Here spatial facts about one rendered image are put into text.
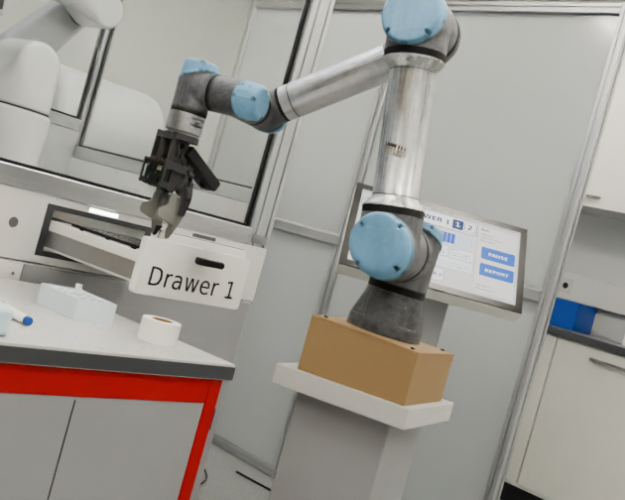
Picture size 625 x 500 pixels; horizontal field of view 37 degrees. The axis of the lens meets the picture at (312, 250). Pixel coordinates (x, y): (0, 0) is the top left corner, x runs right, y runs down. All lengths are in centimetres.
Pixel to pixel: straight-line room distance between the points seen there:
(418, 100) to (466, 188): 183
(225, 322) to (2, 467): 115
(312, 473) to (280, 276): 235
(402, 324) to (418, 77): 47
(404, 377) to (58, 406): 62
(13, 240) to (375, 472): 88
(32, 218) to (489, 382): 185
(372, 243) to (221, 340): 90
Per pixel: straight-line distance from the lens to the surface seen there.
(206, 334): 244
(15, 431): 143
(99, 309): 171
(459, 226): 273
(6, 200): 201
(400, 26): 174
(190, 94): 192
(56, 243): 205
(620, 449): 453
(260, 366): 413
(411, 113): 172
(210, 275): 192
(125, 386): 152
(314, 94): 195
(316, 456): 183
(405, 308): 181
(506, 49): 363
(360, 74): 192
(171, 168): 190
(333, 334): 177
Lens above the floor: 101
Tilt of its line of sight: 1 degrees down
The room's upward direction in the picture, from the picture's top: 16 degrees clockwise
